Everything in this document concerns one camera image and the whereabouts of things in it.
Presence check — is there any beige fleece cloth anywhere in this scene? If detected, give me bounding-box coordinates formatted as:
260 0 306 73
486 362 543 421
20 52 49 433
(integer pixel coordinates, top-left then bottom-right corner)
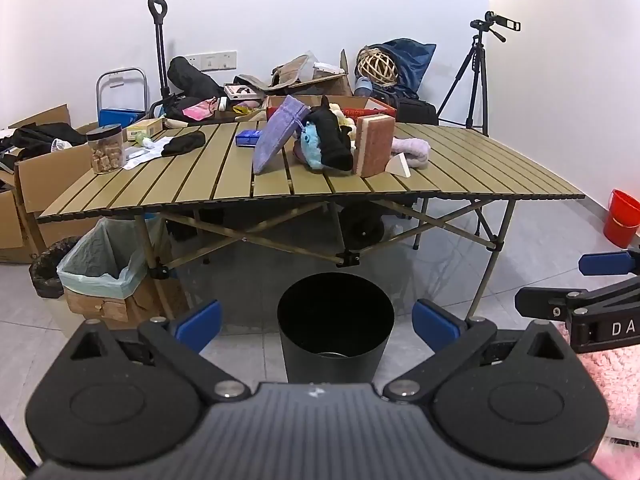
235 54 311 88

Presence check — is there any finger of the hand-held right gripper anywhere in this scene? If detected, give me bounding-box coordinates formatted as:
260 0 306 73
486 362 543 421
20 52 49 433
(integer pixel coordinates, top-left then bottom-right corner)
579 247 640 277
515 277 640 320

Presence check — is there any red cardboard box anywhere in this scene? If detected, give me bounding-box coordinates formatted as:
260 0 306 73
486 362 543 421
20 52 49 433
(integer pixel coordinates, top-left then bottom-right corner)
265 94 398 126

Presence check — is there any black clothing pile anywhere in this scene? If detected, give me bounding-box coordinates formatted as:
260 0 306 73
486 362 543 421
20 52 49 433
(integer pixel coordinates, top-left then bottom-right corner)
0 122 88 171

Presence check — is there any blue plush toy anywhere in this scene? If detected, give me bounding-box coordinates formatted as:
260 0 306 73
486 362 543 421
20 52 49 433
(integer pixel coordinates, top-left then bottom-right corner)
292 122 333 173

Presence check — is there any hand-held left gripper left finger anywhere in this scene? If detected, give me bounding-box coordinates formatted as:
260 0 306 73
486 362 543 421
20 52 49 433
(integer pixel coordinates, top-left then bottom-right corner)
67 300 252 404

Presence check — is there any white box with dark picture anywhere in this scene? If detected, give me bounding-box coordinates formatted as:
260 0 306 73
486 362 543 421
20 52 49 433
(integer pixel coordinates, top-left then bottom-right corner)
223 84 263 101

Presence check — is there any woven rattan ball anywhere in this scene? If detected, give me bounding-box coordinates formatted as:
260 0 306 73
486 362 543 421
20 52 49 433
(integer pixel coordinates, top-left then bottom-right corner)
356 47 399 88

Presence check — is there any black tripod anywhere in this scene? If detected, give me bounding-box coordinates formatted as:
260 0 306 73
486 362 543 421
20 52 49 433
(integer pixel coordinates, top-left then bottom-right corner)
436 32 490 137

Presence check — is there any open brown cardboard box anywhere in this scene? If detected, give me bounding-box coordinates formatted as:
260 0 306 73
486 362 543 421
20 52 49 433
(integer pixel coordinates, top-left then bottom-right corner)
270 49 353 97

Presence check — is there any white wall socket strip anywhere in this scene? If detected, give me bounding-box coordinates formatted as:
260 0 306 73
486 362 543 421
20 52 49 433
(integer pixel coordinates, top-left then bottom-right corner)
184 51 238 71

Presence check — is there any white printed leaflet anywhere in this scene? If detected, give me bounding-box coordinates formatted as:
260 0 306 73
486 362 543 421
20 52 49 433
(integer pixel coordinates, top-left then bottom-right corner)
121 140 173 171

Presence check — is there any black wagon wheel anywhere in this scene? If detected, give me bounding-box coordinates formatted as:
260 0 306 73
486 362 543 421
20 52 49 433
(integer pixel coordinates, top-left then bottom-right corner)
341 204 386 251

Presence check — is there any black wagon handle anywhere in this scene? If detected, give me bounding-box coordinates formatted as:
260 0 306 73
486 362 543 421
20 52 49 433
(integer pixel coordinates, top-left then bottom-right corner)
148 0 173 103

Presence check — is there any pink packet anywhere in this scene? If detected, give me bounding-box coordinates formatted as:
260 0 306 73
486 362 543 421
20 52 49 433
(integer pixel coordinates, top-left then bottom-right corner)
182 100 218 121

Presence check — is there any pink sponge block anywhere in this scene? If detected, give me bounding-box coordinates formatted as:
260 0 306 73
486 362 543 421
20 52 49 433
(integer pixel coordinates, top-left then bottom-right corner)
352 114 397 178

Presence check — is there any red bucket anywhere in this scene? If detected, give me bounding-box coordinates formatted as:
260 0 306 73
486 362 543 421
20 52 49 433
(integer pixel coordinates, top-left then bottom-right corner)
602 189 640 248

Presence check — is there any black round waste bin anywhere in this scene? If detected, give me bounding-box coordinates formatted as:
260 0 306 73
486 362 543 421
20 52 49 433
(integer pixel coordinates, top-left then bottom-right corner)
276 272 396 386

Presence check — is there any lavender fluffy towel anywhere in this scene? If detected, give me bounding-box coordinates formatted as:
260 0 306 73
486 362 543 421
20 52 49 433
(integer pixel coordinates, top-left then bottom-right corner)
391 136 432 168

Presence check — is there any yellow carton box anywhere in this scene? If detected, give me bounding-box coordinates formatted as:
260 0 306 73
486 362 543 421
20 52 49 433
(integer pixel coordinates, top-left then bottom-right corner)
125 119 164 142

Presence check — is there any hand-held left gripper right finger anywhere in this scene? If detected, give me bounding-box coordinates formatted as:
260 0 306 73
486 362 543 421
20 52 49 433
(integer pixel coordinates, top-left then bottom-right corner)
383 299 571 404

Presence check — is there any black bag-lined bin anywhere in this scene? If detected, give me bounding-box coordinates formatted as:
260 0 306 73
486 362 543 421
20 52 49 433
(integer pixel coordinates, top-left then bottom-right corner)
28 236 98 301

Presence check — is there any large open cardboard box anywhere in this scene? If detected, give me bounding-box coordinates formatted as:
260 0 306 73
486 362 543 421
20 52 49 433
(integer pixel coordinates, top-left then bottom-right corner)
0 104 108 265

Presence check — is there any black fabric bag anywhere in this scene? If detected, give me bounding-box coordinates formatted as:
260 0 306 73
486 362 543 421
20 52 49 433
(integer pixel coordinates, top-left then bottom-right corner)
167 56 223 101

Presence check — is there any cream plush toy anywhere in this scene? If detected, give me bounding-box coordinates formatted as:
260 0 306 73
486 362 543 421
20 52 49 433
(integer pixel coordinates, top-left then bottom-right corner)
327 102 358 141

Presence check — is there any beige folding wagon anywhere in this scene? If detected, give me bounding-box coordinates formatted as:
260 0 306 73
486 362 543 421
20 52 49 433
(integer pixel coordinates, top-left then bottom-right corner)
150 105 266 132

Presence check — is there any pale green bin liner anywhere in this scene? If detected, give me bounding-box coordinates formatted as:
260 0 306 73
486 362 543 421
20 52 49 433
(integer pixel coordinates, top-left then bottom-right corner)
56 217 166 301

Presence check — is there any purple drawstring pouch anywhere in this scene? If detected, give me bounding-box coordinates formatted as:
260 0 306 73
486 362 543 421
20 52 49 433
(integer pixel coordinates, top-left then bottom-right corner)
251 95 312 176

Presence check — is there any dark blue velvet bag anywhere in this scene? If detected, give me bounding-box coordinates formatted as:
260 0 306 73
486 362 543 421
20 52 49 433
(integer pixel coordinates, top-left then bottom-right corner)
362 38 437 101

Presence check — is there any olive slatted folding table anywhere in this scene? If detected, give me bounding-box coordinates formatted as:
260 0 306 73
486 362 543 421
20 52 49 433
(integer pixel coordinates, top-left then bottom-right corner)
37 120 586 321

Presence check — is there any white makeup sponge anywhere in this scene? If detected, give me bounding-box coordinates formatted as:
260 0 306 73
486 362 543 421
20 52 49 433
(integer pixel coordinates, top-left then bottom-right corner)
385 154 412 179

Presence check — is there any long black sock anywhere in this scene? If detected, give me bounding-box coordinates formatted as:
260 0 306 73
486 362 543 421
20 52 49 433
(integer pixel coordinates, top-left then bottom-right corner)
306 96 355 172

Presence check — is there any silver folding cart frame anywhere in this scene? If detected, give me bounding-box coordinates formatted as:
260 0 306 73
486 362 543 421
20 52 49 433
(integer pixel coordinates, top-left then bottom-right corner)
96 67 147 116

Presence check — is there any black knit cloth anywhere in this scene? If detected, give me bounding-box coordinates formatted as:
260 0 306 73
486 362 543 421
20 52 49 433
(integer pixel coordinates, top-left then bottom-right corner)
161 130 207 157

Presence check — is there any clear jar with black lid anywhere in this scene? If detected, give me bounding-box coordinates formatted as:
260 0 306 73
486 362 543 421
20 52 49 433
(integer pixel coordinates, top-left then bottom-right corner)
86 124 127 175

